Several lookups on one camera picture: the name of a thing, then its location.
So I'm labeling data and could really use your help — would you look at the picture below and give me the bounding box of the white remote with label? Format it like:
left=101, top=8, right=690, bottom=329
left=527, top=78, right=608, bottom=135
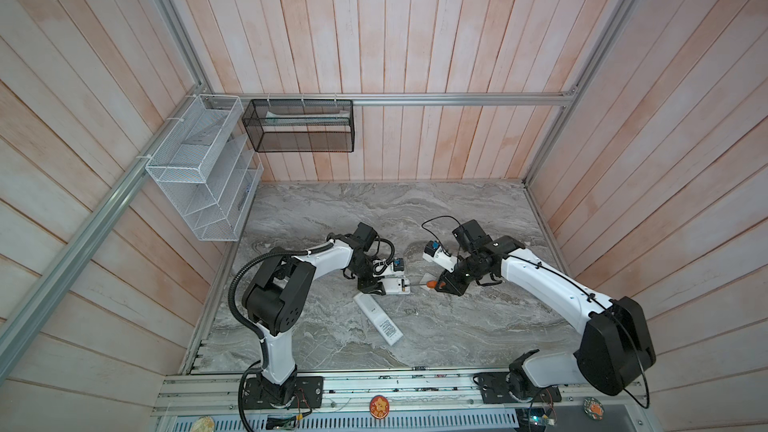
left=354, top=293, right=403, bottom=346

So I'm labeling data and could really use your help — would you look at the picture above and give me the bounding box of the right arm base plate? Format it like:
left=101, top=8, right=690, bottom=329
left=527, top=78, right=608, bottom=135
left=472, top=372, right=562, bottom=404

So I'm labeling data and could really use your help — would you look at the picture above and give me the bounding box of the round patterned badge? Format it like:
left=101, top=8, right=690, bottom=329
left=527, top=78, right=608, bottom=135
left=583, top=397, right=605, bottom=421

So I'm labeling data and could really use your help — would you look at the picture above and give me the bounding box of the orange black screwdriver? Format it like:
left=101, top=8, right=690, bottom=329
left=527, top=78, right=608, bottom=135
left=402, top=279, right=437, bottom=289

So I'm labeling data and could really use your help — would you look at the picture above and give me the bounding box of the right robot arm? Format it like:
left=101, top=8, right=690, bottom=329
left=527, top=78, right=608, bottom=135
left=423, top=220, right=657, bottom=402

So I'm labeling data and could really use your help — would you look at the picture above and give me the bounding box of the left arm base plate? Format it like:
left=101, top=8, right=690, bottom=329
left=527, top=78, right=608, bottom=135
left=238, top=375, right=324, bottom=411

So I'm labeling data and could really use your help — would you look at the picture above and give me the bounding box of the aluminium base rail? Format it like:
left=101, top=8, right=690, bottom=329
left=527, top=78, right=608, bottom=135
left=149, top=365, right=652, bottom=418

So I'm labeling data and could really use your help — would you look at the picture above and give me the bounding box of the black corrugated cable hose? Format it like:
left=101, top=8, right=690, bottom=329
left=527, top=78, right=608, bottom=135
left=227, top=241, right=334, bottom=432

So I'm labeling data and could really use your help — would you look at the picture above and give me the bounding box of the red round sticker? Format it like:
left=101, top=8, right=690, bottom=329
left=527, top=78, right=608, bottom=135
left=369, top=395, right=390, bottom=420

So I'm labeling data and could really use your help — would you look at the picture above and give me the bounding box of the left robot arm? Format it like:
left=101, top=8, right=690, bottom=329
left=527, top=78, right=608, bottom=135
left=227, top=223, right=405, bottom=410

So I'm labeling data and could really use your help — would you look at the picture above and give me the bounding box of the black mesh basket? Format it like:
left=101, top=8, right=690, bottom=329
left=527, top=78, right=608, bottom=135
left=241, top=98, right=355, bottom=153

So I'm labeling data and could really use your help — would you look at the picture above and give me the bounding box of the white wire mesh shelf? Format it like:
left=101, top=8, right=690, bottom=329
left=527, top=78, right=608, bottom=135
left=146, top=94, right=263, bottom=242

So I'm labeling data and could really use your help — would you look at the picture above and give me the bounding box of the white remote control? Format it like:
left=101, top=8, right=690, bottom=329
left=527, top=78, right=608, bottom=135
left=381, top=276, right=411, bottom=295

